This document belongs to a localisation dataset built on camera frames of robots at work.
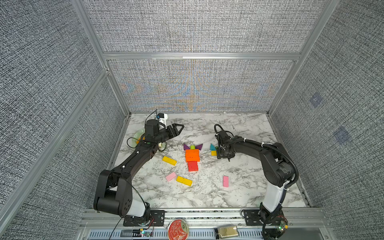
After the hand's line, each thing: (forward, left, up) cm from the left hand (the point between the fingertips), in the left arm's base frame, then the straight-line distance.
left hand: (183, 126), depth 82 cm
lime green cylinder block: (-1, -5, -20) cm, 21 cm away
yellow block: (-10, +10, -21) cm, 25 cm away
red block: (-13, -5, -22) cm, 26 cm away
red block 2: (-16, -4, -22) cm, 27 cm away
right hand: (-4, -24, -21) cm, 32 cm away
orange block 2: (-5, -5, -23) cm, 24 cm away
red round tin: (-46, +4, -18) cm, 49 cm away
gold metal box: (-47, -20, -19) cm, 55 cm away
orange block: (-3, -5, -22) cm, 23 cm away
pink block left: (-20, +8, -21) cm, 30 cm away
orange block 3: (-8, -5, -22) cm, 24 cm away
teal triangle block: (-2, -18, -20) cm, 27 cm away
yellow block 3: (-22, +1, -22) cm, 31 cm away
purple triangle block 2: (-1, -9, -20) cm, 22 cm away
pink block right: (-24, -23, -22) cm, 40 cm away
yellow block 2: (-5, -19, -22) cm, 29 cm away
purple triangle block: (-1, -1, -20) cm, 20 cm away
